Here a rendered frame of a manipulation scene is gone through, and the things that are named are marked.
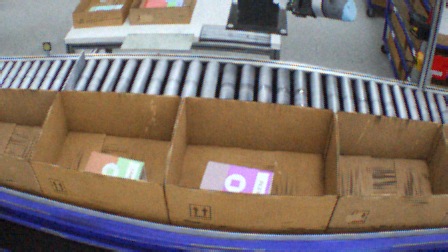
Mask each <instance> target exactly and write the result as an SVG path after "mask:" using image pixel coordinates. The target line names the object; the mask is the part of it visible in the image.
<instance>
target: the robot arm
mask: <svg viewBox="0 0 448 252"><path fill-rule="evenodd" d="M286 6H287V8H286V11H291V14H293V15H295V17H301V16H302V17H303V18H307V16H310V17H312V18H317V17H324V18H326V19H327V18H329V19H335V20H342V21H344V22H352V21H354V19H355V17H356V14H357V13H356V11H357V8H356V6H355V3H354V2H353V1H352V0H289V2H288V3H286Z"/></svg>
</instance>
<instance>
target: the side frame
mask: <svg viewBox="0 0 448 252"><path fill-rule="evenodd" d="M9 208H10V209H9ZM23 212H24V213H25V214H24V213H23ZM39 217H40V218H41V219H40V218H39ZM0 218H2V219H5V220H7V221H12V222H14V223H17V224H21V225H23V226H27V227H30V228H32V229H37V230H39V231H43V232H46V233H49V234H53V235H55V236H60V237H62V238H67V239H69V240H73V241H77V242H79V243H85V244H87V245H92V246H95V247H100V248H104V249H106V250H113V251H115V252H403V251H405V252H448V233H446V234H445V233H443V234H432V235H430V234H429V235H421V236H420V235H418V236H406V237H404V236H403V237H394V238H392V237H390V238H380V239H379V238H376V239H373V238H372V239H362V240H360V239H357V240H341V241H339V240H335V241H331V240H330V241H309V242H308V241H301V242H300V241H293V242H292V241H284V242H283V241H265V240H264V241H257V240H239V239H229V238H211V237H202V236H194V235H189V234H184V233H175V232H166V231H162V230H157V229H148V228H145V227H140V226H132V225H130V224H124V223H119V222H116V221H109V220H107V219H101V218H97V217H93V216H88V215H86V214H79V213H77V212H73V211H68V210H66V209H60V208H57V207H53V206H49V205H47V204H41V203H38V202H35V201H30V200H28V199H24V198H19V197H17V196H13V195H8V194H6V193H3V192H0ZM55 222H56V223H55ZM71 226H72V227H71ZM73 227H74V228H73ZM90 231H91V232H90ZM92 232H93V233H92ZM110 236H112V237H113V238H112V237H110ZM132 241H134V242H132ZM154 245H157V246H158V247H155V246H154ZM435 248H436V249H435ZM178 249H182V250H181V251H180V250H178ZM421 249H422V250H421Z"/></svg>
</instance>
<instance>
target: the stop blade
mask: <svg viewBox="0 0 448 252"><path fill-rule="evenodd" d="M84 53H85V51H84V49H83V51H82V53H81V54H80V55H79V58H78V60H77V61H76V63H75V66H74V67H73V69H72V71H71V73H70V74H69V76H68V79H67V80H66V82H65V85H64V86H63V89H62V90H68V91H70V90H74V88H75V86H76V85H77V82H78V80H79V78H80V75H81V74H82V72H83V70H84V68H85V65H86V61H85V55H84Z"/></svg>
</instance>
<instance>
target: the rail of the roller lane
mask: <svg viewBox="0 0 448 252"><path fill-rule="evenodd" d="M79 55H80V54H68V55H67V54H62V55H58V54H56V55H51V56H50V58H47V55H43V56H42V55H37V56H15V57H14V56H10V57H7V56H6V57H0V62H1V61H3V62H4V63H5V64H6V65H7V63H8V62H9V61H12V62H13V63H14V66H15V64H16V62H17V61H21V62H22V64H23V65H24V64H25V61H27V60H29V61H30V62H31V63H32V65H33V63H34V62H35V61H36V60H38V61H39V60H40V62H41V63H42V64H41V66H42V65H43V62H44V61H45V60H49V61H51V63H52V64H51V67H52V65H53V62H55V60H60V61H61V62H62V65H63V64H64V63H65V60H67V59H69V60H72V62H73V66H74V65H75V62H76V61H77V60H78V58H79ZM84 55H85V61H86V64H87V63H88V61H89V59H95V60H96V62H97V67H98V65H99V63H100V61H101V60H102V59H104V58H106V59H108V61H110V66H109V67H108V69H107V73H108V72H109V70H110V68H111V66H112V64H113V61H114V60H115V59H122V60H123V62H124V63H123V66H122V69H121V72H123V70H124V68H125V66H126V64H127V61H129V59H133V58H134V59H136V60H137V61H138V66H137V68H136V71H135V73H138V71H139V68H140V66H141V63H142V61H143V60H144V59H145V58H149V59H150V60H152V61H153V63H154V65H153V68H152V70H151V73H153V72H154V69H155V67H156V64H157V61H158V60H159V59H165V60H167V61H168V62H169V68H168V71H167V73H168V74H169V73H170V70H171V67H172V65H173V63H174V61H175V60H176V59H181V60H183V61H185V63H186V66H185V68H184V72H183V75H187V72H188V68H189V64H190V63H191V62H192V61H194V60H197V61H199V60H200V61H201V62H202V63H203V70H202V73H201V75H204V74H205V71H206V69H207V65H208V63H209V62H210V61H216V62H218V63H219V65H220V71H219V76H218V77H223V72H224V67H225V65H226V64H227V63H229V62H233V63H236V64H237V66H238V74H237V78H241V76H242V66H243V65H245V64H252V65H254V67H255V69H256V71H255V80H259V74H260V68H261V67H262V66H263V65H265V66H269V67H270V68H272V69H273V77H272V82H277V71H278V69H279V68H282V67H285V68H287V69H288V71H289V73H290V84H293V74H294V72H295V71H296V70H303V71H304V72H305V74H306V81H307V86H310V74H311V73H312V72H318V73H320V75H321V79H322V83H323V88H326V81H325V77H326V76H327V75H328V74H332V75H334V76H336V78H337V85H338V90H341V86H340V79H341V78H342V77H343V76H348V77H349V79H350V81H351V87H352V92H354V93H355V89H354V81H355V80H356V79H362V80H363V81H364V84H365V89H366V93H367V94H369V92H368V86H367V83H368V82H370V81H375V83H376V84H377V86H378V92H379V96H380V97H381V93H380V86H381V84H382V83H383V84H384V83H386V84H388V86H389V88H390V91H391V97H392V98H393V93H392V87H393V86H395V85H398V86H400V87H401V92H402V95H403V98H404V100H405V96H404V94H403V91H404V89H405V88H407V87H409V88H411V90H412V93H413V95H414V94H415V91H416V90H417V89H418V85H417V84H416V83H409V82H407V81H404V83H403V81H400V80H393V79H391V78H384V77H378V76H375V75H366V74H362V73H357V72H349V71H347V70H335V69H330V68H326V67H318V66H316V65H305V64H299V63H293V62H281V61H277V60H269V59H256V58H243V57H231V56H218V55H205V54H192V53H191V54H180V53H169V54H168V53H145V52H144V53H134V52H133V53H113V54H108V53H104V54H103V53H97V54H93V53H89V54H84ZM97 67H96V68H97ZM96 68H95V70H94V73H95V72H96ZM419 90H422V92H423V94H424V98H425V94H426V92H428V91H431V92H432V94H433V95H434V99H435V96H436V95H437V93H441V94H442V95H443V97H444V101H445V97H446V96H447V95H448V90H446V89H443V88H437V87H430V86H426V88H425V90H423V89H419ZM414 100H415V102H416V98H415V95H414Z"/></svg>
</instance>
